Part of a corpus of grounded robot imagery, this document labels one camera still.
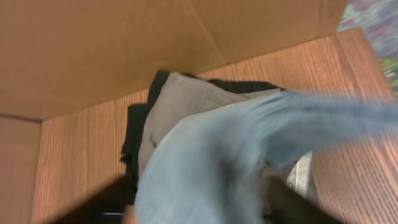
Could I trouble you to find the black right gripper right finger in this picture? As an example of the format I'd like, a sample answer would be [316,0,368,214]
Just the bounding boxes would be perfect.
[264,177,343,224]

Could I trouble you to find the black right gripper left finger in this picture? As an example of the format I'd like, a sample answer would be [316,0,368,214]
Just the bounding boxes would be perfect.
[52,175,137,224]

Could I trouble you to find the light blue denim shorts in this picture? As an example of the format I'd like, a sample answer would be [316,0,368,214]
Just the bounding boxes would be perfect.
[134,91,397,223]

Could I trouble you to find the black folded garment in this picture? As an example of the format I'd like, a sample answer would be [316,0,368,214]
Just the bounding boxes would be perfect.
[121,70,278,183]

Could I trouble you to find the beige folded garment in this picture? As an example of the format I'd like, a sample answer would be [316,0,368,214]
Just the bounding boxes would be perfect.
[138,72,281,175]

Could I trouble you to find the colourful patterned cloth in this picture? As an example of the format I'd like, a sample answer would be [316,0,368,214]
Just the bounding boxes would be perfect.
[338,0,397,92]

